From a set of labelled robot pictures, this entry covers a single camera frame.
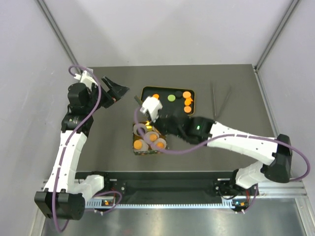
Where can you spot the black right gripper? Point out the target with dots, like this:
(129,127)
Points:
(157,122)

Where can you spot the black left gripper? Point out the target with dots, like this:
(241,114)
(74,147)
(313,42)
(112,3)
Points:
(116,92)

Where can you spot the orange spiky cookie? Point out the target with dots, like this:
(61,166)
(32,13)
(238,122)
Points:
(160,145)

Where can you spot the orange flower cookie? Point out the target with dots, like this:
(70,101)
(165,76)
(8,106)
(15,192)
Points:
(153,137)

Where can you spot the gold square cookie tin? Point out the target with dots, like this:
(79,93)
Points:
(149,151)

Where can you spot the orange round cookie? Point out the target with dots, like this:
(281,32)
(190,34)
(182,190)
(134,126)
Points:
(187,109)
(186,94)
(137,145)

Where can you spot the gold square tin lid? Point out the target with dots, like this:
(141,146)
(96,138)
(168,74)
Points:
(138,100)

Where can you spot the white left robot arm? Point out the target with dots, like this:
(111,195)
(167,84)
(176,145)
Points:
(62,197)

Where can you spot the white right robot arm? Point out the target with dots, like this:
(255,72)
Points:
(273,156)

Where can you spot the black rectangular tray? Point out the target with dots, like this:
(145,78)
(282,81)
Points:
(167,106)

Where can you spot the orange bird cookie right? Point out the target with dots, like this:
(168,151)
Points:
(188,101)

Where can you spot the white paper cup bottom right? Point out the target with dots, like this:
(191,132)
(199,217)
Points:
(154,147)

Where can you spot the green round cookie upper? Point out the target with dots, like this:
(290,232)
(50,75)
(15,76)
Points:
(171,97)

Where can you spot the black round cookie on tray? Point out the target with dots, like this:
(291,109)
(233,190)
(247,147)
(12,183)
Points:
(178,94)

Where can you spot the white paper cup centre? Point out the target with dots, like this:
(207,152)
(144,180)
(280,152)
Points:
(146,137)

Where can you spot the white paper cup top left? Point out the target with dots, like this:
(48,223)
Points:
(139,129)

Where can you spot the white paper cup bottom left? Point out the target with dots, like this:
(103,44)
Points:
(144,148)

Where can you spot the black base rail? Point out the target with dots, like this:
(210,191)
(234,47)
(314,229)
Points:
(163,188)

